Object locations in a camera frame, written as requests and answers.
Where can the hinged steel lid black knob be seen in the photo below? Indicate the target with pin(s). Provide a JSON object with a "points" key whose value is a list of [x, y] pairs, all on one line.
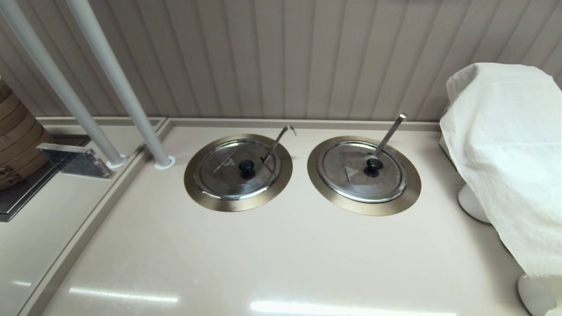
{"points": [[351, 184], [228, 180]]}

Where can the white round pole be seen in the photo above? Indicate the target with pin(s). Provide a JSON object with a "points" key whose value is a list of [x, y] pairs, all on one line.
{"points": [[118, 79], [52, 74]]}

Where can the white round appliance foot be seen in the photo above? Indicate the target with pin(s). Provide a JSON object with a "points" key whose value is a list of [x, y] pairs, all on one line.
{"points": [[533, 296], [472, 206]]}

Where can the grey metal block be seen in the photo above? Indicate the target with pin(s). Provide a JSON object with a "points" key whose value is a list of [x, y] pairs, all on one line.
{"points": [[79, 162]]}

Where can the white cloth cover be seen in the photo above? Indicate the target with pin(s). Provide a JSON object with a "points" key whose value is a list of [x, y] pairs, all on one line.
{"points": [[505, 145]]}

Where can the bamboo steamer stack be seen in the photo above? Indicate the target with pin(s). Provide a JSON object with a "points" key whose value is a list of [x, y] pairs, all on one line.
{"points": [[17, 136]]}

